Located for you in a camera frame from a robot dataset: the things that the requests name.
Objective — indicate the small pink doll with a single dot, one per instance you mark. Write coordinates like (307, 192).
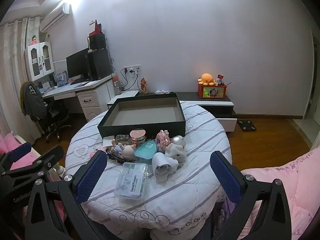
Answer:
(34, 40)

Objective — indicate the black bathroom scale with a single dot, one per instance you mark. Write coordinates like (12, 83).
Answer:
(247, 125)

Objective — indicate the teal lidded container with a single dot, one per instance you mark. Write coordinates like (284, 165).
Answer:
(146, 150)

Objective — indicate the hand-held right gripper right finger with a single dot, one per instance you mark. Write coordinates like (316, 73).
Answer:
(225, 177)

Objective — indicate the beige curtain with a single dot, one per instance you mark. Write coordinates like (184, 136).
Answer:
(10, 67)

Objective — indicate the white bed post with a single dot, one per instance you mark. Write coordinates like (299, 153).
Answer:
(59, 171)

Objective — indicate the white desk with drawers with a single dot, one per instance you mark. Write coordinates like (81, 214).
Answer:
(87, 100)

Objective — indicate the white cat figurine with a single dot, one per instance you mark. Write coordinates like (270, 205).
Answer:
(176, 153)

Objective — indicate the orange-capped bottle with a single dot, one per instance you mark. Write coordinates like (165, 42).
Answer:
(118, 87)

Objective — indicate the black and white low cabinet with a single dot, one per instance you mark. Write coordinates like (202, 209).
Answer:
(220, 105)

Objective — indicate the pink quilt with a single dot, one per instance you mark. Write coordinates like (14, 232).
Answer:
(287, 180)

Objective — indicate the blue box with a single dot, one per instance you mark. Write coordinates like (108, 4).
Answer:
(61, 78)

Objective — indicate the white glass-door cabinet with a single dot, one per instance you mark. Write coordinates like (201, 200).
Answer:
(37, 60)

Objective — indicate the pink pig figurine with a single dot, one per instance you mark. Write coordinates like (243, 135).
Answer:
(128, 151)

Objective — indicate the baby doll in blue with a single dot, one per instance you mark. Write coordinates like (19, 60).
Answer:
(117, 148)

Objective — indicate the black speaker box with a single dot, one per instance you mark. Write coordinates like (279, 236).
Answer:
(97, 41)

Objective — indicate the white wall outlet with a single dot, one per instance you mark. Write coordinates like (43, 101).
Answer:
(132, 68)

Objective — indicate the black computer tower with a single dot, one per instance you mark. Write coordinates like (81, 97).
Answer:
(98, 63)

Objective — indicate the red printed storage box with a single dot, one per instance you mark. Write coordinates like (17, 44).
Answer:
(212, 91)

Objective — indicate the black storage box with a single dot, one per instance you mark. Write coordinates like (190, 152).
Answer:
(140, 127)

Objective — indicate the grey jacket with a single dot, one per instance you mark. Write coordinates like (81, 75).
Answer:
(32, 100)

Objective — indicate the patterned cloth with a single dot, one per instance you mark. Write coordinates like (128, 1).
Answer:
(162, 91)

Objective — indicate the rose gold jar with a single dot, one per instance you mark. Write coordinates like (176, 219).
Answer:
(138, 136)

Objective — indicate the white hollow figurine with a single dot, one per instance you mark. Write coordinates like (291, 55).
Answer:
(163, 166)

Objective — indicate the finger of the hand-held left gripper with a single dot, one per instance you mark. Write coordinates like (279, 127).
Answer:
(47, 157)
(21, 150)

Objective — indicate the pink cloth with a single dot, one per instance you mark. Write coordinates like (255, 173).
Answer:
(8, 141)

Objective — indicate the red and white carton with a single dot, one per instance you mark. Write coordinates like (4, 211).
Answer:
(220, 79)

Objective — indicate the small white box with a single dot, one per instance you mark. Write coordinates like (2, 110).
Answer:
(107, 141)

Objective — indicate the clear plastic floss box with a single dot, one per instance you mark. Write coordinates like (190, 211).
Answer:
(130, 180)

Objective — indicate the black computer monitor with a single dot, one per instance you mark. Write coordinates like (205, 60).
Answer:
(77, 63)

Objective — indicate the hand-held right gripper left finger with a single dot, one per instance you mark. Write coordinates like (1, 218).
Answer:
(91, 177)

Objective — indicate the orange octopus plush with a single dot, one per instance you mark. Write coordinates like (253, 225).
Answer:
(207, 78)

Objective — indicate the black office chair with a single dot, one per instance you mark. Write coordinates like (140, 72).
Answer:
(53, 120)

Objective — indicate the clear glass jar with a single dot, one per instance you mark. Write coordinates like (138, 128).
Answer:
(122, 138)

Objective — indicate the silver helmet figure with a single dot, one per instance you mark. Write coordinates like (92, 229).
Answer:
(178, 140)

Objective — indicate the white air conditioner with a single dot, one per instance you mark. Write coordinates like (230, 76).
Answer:
(53, 17)

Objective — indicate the white striped quilt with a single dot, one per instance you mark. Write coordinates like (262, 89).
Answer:
(185, 195)

